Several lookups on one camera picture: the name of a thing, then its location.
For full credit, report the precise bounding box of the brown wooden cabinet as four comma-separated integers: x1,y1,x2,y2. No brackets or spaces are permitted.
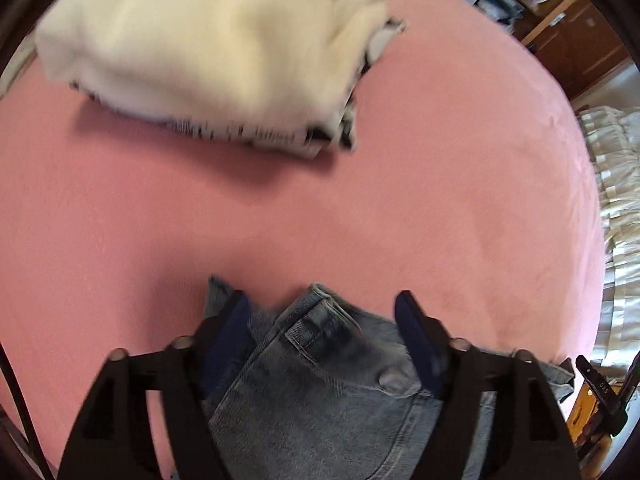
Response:
520,0,631,101

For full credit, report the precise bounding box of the black and white printed garment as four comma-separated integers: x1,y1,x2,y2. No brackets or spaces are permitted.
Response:
65,17,408,158

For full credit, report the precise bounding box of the black cable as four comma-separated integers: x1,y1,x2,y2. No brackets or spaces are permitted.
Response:
0,342,56,480

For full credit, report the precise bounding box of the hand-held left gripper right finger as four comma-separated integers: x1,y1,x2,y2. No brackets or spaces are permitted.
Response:
394,290,583,480

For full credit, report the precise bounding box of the white folded sweater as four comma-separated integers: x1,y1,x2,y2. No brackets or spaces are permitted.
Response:
35,0,403,133

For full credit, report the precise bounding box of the white frilled cover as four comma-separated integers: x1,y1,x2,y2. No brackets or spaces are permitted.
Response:
575,105,640,376

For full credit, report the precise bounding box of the wooden drawer cabinet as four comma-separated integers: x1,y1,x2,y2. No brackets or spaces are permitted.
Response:
565,385,613,461

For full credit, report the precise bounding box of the pink bed blanket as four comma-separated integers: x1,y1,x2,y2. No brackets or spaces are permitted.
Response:
0,0,608,480

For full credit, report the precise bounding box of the blue denim jacket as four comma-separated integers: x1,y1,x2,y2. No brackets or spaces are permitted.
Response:
172,274,576,480

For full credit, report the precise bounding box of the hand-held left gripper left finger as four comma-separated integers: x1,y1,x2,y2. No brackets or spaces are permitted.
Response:
57,290,256,480

